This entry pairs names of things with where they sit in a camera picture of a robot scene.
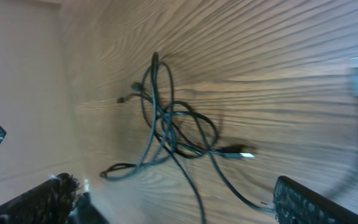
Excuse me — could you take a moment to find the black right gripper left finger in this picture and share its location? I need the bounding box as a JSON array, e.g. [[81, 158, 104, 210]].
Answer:
[[0, 173, 79, 224]]

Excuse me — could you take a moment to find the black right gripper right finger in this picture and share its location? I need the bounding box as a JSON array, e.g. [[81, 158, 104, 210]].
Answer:
[[273, 175, 358, 224]]

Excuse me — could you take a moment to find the black USB-A cable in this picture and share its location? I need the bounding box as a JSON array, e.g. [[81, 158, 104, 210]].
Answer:
[[99, 51, 256, 182]]

